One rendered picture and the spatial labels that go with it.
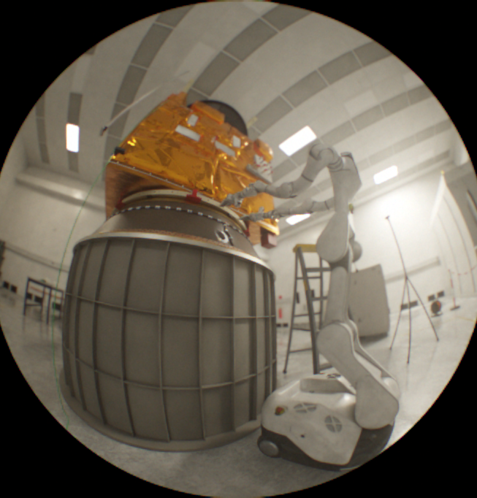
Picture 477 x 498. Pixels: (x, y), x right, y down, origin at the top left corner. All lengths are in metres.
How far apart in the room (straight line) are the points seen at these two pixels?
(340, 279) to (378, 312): 3.08
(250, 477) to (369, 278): 3.64
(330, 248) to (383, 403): 0.71
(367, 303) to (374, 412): 3.17
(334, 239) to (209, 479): 1.20
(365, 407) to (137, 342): 1.02
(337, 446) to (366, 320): 3.29
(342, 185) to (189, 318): 1.03
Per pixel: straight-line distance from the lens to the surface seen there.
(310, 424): 0.74
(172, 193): 1.40
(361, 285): 3.86
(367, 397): 0.79
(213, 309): 0.89
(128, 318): 0.88
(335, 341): 0.74
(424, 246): 8.24
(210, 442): 1.11
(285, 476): 0.96
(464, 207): 5.46
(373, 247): 8.12
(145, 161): 1.52
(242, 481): 0.94
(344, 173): 0.96
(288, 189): 0.94
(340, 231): 0.78
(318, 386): 1.10
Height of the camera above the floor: 0.78
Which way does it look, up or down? 23 degrees up
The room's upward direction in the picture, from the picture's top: straight up
